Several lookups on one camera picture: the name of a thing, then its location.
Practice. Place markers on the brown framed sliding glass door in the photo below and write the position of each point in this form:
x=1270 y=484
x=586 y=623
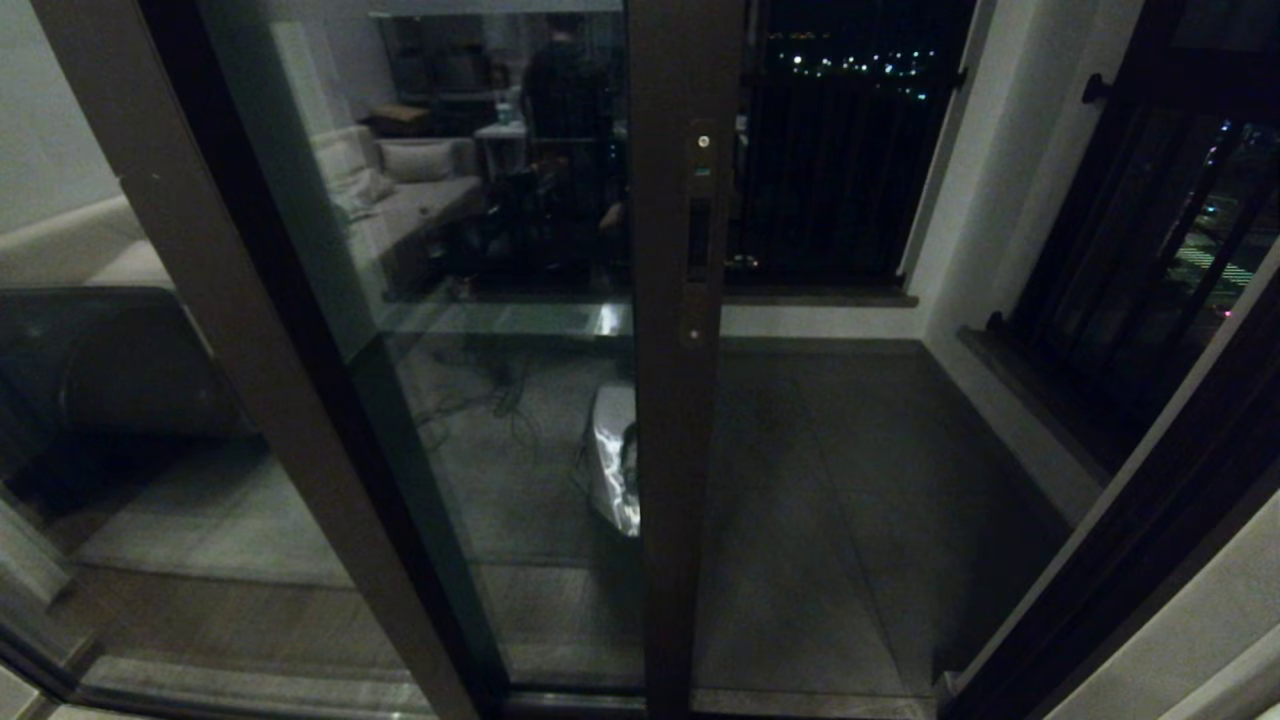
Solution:
x=665 y=400

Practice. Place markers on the long stone balcony sill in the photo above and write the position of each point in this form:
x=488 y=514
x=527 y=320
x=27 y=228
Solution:
x=820 y=296

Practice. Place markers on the brown framed fixed glass door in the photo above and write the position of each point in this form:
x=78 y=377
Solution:
x=345 y=500

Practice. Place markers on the short stone balcony sill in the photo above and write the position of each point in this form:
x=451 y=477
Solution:
x=1050 y=405

